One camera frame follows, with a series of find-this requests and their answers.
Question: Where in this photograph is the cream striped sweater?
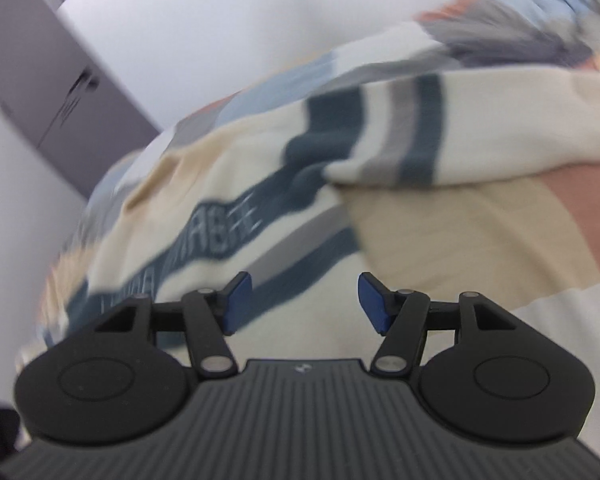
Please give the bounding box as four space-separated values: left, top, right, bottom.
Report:
40 67 600 361

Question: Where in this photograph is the black door handle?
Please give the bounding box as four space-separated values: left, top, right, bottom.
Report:
55 67 101 128

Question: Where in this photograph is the grey door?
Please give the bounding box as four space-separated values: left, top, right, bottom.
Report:
0 0 163 201

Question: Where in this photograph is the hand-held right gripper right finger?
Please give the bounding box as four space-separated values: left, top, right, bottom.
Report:
358 271 516 377

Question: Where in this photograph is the checked patchwork quilt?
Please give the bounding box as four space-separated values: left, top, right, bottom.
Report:
17 0 600 466

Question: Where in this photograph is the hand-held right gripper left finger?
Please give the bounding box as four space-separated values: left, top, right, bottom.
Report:
94 271 254 377

